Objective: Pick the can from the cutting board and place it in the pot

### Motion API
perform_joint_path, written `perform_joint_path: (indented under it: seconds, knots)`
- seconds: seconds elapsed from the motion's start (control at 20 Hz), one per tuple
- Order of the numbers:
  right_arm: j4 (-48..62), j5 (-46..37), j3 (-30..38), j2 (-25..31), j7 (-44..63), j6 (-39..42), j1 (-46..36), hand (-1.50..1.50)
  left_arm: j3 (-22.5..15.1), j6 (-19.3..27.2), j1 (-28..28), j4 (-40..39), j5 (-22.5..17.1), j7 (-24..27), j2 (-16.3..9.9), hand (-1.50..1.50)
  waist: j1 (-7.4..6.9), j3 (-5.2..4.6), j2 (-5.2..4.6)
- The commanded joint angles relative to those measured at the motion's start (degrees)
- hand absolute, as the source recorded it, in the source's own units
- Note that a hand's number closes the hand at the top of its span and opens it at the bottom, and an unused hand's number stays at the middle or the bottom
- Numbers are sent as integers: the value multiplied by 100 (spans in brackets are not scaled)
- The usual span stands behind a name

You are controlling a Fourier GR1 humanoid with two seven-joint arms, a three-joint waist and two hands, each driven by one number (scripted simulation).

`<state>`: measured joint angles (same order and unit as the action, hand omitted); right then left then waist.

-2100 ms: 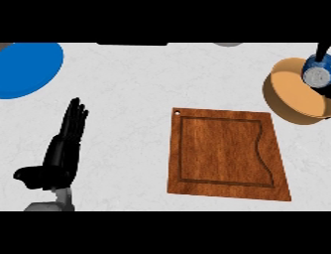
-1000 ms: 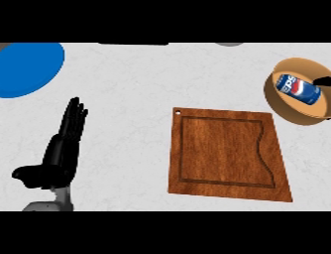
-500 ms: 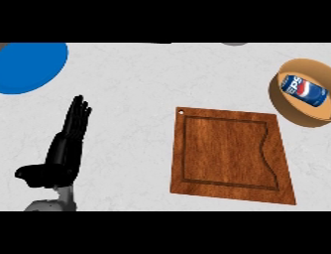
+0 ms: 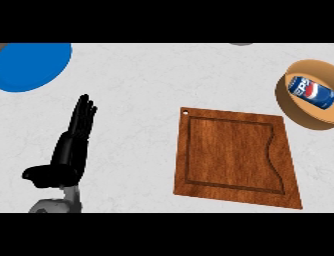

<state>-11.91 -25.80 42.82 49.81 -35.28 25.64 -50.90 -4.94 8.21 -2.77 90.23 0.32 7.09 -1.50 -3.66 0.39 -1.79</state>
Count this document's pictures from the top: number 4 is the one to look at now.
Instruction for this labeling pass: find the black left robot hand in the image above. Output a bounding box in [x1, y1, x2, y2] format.
[21, 93, 99, 189]

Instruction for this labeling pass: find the brown wooden cutting board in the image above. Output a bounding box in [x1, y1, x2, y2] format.
[171, 106, 304, 210]

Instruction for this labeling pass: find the tan round pot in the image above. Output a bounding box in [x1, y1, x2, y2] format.
[273, 59, 334, 131]

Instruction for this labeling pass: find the blue soda can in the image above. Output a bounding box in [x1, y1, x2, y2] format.
[286, 75, 334, 110]

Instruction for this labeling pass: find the blue round plate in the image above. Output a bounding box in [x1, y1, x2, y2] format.
[0, 43, 74, 93]

